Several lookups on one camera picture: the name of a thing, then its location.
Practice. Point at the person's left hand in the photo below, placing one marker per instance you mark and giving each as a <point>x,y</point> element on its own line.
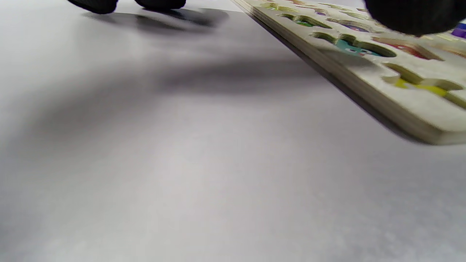
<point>418,14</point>

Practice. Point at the purple number-shaped math block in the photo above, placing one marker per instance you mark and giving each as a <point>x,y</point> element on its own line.
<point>459,33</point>

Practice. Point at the blue math block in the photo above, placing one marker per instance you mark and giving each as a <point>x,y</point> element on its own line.
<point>462,26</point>

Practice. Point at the wooden math block puzzle board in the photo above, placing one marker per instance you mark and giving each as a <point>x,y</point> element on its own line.
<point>411,105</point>

